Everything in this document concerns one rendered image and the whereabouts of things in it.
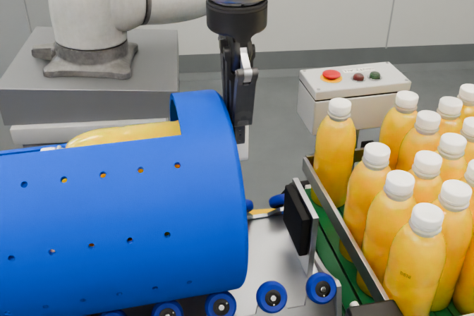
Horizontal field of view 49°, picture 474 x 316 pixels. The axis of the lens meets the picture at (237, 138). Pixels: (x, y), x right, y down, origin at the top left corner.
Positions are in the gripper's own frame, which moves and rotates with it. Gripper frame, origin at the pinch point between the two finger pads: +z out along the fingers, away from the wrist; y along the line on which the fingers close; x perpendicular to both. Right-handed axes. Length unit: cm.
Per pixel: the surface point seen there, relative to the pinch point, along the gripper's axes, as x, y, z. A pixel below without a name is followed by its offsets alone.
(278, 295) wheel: -3.3, -12.8, 19.1
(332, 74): -25.0, 26.1, 4.9
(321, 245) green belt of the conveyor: -16.0, 2.2, 26.5
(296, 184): -9.9, 1.2, 10.8
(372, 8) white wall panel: -147, 248, 73
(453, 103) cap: -41.1, 9.7, 4.5
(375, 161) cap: -20.9, -2.5, 5.5
